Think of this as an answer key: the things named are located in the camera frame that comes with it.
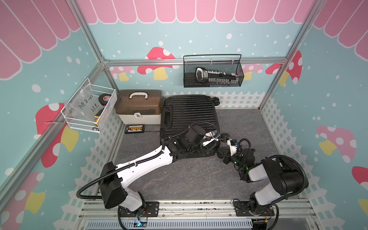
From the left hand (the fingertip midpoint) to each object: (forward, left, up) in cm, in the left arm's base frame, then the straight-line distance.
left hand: (205, 139), depth 75 cm
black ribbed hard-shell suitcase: (+20, +15, -1) cm, 25 cm away
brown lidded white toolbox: (+28, +43, -4) cm, 51 cm away
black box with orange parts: (+22, +49, -21) cm, 58 cm away
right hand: (+3, -10, -16) cm, 19 cm away
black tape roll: (+19, +56, +10) cm, 61 cm away
